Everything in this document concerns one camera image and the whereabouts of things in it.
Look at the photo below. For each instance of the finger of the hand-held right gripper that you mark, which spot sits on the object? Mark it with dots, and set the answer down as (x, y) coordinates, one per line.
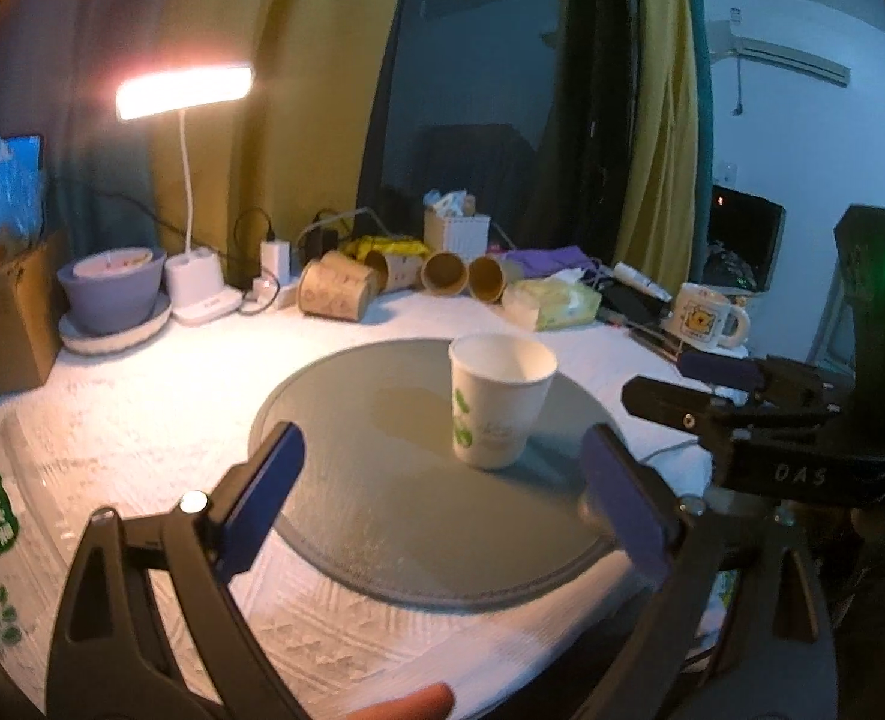
(720, 371)
(667, 401)

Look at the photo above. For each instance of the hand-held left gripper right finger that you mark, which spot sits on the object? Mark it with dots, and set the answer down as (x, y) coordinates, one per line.
(630, 499)

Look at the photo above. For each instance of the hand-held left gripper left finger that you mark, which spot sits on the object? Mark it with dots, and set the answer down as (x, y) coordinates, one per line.
(261, 499)

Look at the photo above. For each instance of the white paper cup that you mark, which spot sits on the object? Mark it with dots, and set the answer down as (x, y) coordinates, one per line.
(498, 409)

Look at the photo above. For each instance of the large brown paper cup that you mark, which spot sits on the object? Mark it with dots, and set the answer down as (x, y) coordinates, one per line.
(333, 289)

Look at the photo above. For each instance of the person's left hand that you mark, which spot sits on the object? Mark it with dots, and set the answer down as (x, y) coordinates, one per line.
(412, 703)

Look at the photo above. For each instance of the white printed mug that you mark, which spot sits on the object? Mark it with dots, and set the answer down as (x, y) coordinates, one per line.
(701, 319)

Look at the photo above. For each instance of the white tube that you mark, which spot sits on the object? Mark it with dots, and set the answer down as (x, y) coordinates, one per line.
(641, 279)

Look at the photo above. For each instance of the round grey mat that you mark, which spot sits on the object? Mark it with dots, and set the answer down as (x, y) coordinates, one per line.
(382, 480)

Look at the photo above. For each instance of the white textured tablecloth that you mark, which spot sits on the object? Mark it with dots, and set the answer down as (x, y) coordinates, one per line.
(150, 435)

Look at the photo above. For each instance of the black monitor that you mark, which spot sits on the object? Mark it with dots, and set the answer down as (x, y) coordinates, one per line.
(746, 232)

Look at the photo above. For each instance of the wet wipes pack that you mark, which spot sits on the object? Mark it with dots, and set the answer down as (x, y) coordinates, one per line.
(555, 304)

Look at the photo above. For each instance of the purple cloth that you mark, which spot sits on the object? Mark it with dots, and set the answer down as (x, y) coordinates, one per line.
(551, 261)

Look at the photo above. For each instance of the white power strip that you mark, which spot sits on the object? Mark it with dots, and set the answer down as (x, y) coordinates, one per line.
(273, 292)

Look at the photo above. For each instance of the white saucer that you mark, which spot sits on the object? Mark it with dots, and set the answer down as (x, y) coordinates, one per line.
(112, 341)

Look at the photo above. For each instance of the white desk lamp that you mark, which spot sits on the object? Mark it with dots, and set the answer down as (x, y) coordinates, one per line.
(202, 277)

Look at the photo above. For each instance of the white charger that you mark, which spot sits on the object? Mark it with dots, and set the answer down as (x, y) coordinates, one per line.
(276, 259)

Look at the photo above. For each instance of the grey bowl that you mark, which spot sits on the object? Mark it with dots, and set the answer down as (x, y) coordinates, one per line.
(108, 289)

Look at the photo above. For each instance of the black charger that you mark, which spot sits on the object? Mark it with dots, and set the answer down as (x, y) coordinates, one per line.
(321, 244)

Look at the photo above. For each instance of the clear plastic bag green label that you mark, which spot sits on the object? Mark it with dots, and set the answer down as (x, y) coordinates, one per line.
(0, 540)

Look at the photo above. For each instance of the white tissue box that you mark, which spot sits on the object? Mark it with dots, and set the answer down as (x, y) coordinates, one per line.
(457, 229)

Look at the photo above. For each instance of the teal curtain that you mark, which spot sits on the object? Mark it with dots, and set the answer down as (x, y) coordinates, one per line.
(701, 90)

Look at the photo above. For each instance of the yellow packet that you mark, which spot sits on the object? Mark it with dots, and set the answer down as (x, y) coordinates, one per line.
(386, 245)

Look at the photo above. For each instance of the cardboard box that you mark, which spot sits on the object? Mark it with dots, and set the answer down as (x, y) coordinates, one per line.
(0, 330)

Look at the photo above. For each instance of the white air conditioner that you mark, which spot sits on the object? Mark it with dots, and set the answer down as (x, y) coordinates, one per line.
(780, 45)

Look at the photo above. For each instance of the yellow curtain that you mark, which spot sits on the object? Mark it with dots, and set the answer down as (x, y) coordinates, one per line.
(292, 90)

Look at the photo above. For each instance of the blue plastic bag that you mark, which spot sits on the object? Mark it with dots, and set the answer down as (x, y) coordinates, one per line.
(0, 180)

